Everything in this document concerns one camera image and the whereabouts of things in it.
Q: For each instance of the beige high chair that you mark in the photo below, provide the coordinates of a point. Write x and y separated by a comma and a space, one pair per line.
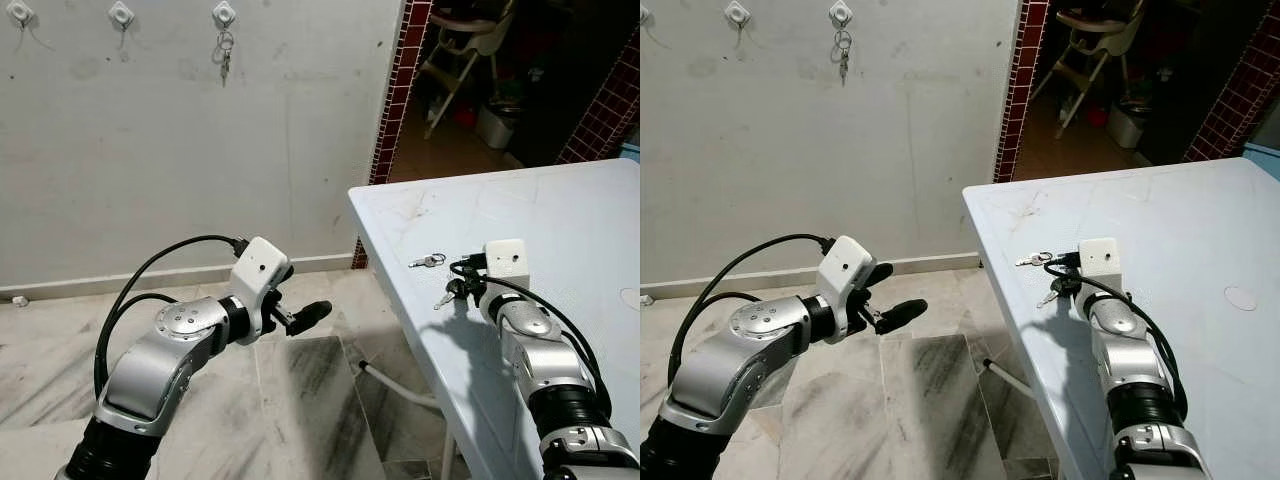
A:
1090, 25
470, 40

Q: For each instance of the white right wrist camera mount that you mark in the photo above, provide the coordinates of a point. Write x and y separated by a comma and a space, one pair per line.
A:
1098, 256
505, 258

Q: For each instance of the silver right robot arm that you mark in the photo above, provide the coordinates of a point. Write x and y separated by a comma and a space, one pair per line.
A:
1135, 365
545, 370

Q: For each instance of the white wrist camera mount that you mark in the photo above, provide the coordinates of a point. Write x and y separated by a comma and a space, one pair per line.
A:
848, 270
505, 258
1098, 256
258, 272

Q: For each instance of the small red object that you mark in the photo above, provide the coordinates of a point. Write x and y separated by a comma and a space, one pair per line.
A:
1097, 116
465, 116

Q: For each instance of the white storage container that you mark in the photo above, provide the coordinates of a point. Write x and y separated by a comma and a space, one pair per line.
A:
495, 125
1125, 125

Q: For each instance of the white tubular table leg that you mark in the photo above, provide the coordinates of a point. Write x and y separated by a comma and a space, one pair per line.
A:
400, 386
1010, 379

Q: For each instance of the round table hole cap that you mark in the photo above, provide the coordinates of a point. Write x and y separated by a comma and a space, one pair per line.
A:
1241, 297
632, 297

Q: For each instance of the white plastic table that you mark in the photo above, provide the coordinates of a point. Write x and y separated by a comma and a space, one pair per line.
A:
1180, 230
560, 230

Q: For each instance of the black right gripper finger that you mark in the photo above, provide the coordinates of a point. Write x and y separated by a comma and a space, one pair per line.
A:
1059, 288
454, 291

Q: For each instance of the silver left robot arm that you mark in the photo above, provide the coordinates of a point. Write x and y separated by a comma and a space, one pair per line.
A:
150, 370
720, 375

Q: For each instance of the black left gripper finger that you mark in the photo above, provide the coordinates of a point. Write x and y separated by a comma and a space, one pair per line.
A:
285, 272
905, 314
311, 316
880, 274

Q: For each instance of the red brick tiled wall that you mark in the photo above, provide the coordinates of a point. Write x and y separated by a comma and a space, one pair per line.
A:
1240, 100
605, 110

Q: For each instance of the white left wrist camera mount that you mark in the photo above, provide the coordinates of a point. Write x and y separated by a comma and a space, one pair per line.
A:
258, 272
848, 270

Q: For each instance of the light blue plastic furniture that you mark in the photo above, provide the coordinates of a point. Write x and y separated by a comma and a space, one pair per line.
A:
1265, 158
631, 151

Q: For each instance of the red brick tiled door frame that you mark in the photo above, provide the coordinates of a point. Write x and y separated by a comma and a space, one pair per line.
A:
400, 90
1022, 90

